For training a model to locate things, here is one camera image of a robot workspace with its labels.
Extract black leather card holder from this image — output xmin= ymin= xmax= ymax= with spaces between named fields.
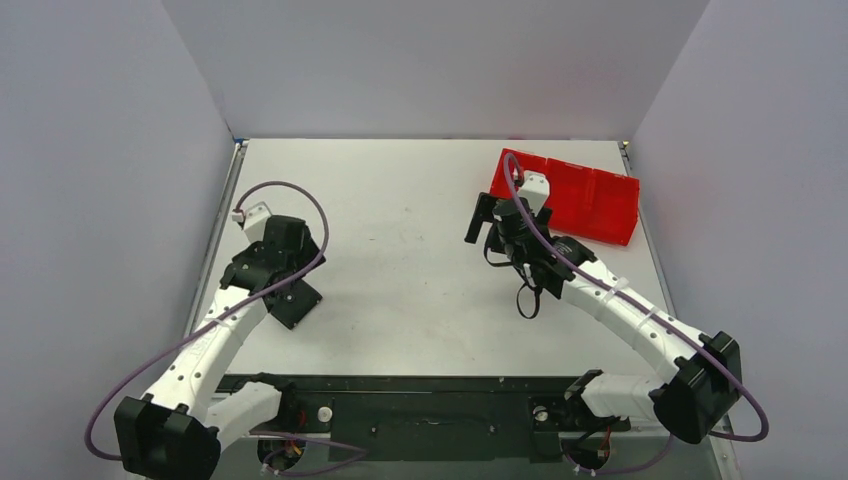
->
xmin=263 ymin=279 xmax=323 ymax=330

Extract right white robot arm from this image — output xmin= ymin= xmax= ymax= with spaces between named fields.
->
xmin=465 ymin=192 xmax=741 ymax=444

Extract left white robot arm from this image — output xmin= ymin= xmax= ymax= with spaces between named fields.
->
xmin=113 ymin=212 xmax=324 ymax=479

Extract red plastic divided tray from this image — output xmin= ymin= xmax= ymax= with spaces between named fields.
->
xmin=500 ymin=148 xmax=640 ymax=246

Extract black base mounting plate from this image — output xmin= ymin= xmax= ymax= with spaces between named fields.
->
xmin=257 ymin=374 xmax=631 ymax=463

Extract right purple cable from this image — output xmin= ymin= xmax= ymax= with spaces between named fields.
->
xmin=502 ymin=152 xmax=770 ymax=443

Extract purple cable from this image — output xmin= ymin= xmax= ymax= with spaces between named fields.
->
xmin=84 ymin=180 xmax=331 ymax=462
xmin=502 ymin=152 xmax=770 ymax=443

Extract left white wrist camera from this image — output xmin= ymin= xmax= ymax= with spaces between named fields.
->
xmin=230 ymin=202 xmax=272 ymax=243

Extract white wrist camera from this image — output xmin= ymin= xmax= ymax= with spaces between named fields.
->
xmin=515 ymin=170 xmax=550 ymax=215
xmin=230 ymin=202 xmax=272 ymax=243

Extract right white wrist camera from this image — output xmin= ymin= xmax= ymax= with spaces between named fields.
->
xmin=515 ymin=170 xmax=550 ymax=215

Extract black loop cable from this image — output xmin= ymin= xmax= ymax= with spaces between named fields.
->
xmin=515 ymin=278 xmax=542 ymax=321

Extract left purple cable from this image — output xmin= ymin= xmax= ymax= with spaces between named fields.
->
xmin=84 ymin=180 xmax=331 ymax=462

